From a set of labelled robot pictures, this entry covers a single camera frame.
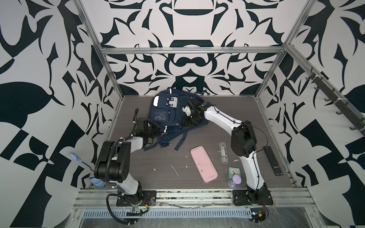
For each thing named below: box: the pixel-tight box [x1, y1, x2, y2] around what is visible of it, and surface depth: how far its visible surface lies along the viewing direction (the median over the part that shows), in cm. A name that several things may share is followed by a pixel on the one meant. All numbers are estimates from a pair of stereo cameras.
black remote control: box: [263, 145, 284, 177], surface depth 87 cm
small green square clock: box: [228, 166, 241, 180], surface depth 83 cm
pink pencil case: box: [190, 145, 219, 183], surface depth 85 cm
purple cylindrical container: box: [228, 174, 242, 189], surface depth 74 cm
